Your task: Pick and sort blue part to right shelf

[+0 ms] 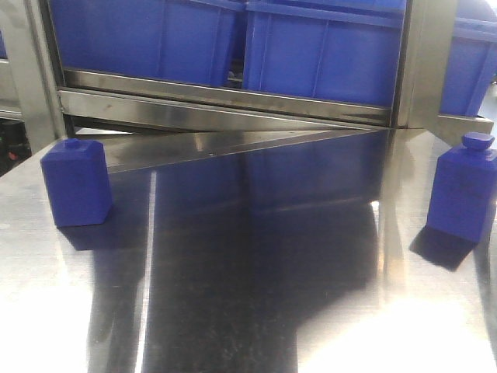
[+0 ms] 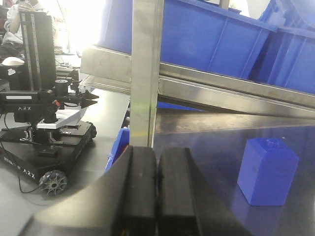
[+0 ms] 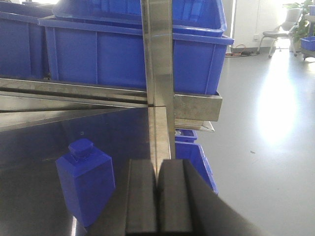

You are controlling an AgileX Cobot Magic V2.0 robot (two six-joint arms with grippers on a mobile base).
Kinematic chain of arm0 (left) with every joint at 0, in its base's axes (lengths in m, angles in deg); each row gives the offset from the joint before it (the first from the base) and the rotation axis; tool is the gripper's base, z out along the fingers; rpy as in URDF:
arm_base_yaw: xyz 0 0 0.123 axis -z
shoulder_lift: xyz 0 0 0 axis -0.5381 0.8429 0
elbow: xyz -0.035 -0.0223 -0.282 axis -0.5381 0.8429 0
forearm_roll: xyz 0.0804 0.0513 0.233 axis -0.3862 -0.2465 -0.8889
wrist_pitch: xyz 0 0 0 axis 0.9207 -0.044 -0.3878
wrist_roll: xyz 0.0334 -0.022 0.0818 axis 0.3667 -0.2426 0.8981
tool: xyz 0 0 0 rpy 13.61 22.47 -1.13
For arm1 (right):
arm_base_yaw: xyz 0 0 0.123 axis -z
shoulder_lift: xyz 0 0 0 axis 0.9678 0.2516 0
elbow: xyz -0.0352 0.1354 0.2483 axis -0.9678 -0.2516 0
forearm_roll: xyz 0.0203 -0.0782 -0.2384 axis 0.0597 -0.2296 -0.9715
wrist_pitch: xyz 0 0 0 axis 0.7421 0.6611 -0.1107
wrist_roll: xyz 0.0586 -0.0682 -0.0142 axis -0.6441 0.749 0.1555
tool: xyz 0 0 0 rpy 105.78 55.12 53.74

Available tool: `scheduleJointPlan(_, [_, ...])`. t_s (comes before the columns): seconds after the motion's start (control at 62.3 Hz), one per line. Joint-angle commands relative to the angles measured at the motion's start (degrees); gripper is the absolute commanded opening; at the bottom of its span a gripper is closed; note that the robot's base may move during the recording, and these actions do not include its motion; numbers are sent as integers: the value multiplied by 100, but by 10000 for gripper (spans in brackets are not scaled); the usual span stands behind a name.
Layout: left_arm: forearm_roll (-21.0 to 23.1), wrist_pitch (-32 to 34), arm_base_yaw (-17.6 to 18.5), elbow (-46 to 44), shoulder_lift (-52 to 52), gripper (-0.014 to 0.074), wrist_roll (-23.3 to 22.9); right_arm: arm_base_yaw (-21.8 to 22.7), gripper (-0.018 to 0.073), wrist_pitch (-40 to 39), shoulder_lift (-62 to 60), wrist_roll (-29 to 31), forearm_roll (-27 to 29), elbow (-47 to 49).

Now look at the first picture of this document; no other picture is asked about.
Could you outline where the blue bottle-shaped part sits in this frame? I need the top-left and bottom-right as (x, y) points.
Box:
(40, 138), (113, 228)
(426, 132), (496, 242)

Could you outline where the stainless steel shelf rack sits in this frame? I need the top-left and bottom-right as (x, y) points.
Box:
(1, 1), (493, 152)

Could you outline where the blue plastic bin left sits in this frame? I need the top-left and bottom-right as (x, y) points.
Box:
(50, 1), (245, 87)

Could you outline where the blue plastic bin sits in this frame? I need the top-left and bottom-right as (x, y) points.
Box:
(50, 1), (245, 87)
(242, 1), (403, 107)
(440, 1), (496, 117)

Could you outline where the blue plastic bin middle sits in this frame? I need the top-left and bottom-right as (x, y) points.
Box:
(242, 1), (403, 107)

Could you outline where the blue plastic bin far right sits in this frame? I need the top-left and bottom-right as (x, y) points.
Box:
(440, 1), (496, 117)

